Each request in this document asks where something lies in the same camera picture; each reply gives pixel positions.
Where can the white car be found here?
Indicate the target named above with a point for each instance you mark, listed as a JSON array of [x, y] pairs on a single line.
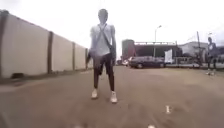
[[125, 62]]

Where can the dark car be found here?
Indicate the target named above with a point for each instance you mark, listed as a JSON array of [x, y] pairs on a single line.
[[146, 61]]

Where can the street lamp pole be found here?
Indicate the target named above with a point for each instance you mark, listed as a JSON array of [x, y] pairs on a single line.
[[154, 43]]

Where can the brown dirt road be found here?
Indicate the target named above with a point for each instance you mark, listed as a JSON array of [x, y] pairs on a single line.
[[150, 93]]

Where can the white sign board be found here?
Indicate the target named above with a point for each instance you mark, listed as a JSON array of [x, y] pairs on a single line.
[[168, 55]]

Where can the white litter piece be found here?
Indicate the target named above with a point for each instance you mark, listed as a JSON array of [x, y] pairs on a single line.
[[167, 109]]

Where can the robot's own part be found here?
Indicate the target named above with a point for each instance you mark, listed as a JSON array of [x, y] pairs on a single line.
[[151, 126]]

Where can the pale building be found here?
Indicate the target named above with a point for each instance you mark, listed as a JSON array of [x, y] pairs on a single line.
[[191, 48]]

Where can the pale concrete panel wall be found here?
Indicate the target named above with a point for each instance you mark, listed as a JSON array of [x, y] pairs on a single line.
[[26, 50]]

